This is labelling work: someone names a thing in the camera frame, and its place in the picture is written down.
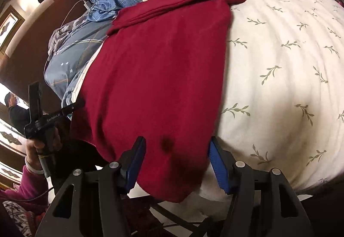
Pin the cream leaf-print pillow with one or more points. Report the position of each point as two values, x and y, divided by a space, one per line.
282 95

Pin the grey crumpled cloth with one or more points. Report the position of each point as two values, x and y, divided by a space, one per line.
61 34

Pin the person in dark shirt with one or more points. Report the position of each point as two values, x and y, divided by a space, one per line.
18 116

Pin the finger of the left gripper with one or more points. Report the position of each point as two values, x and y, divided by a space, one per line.
35 109

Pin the person's left hand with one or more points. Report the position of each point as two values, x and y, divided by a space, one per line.
33 145

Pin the dark red sweater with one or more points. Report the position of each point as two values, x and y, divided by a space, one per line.
159 75

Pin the framed wall picture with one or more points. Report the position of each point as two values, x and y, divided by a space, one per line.
11 21

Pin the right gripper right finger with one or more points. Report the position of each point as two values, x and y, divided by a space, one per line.
263 202

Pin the brown wooden headboard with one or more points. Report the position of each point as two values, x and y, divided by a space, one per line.
25 57

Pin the magenta sleeve forearm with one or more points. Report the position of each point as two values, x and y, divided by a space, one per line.
32 193

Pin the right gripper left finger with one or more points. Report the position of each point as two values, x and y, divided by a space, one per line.
90 203

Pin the white phone charger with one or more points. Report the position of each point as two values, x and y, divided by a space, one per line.
87 4

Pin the grey plaid bedsheet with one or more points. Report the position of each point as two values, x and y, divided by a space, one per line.
62 71

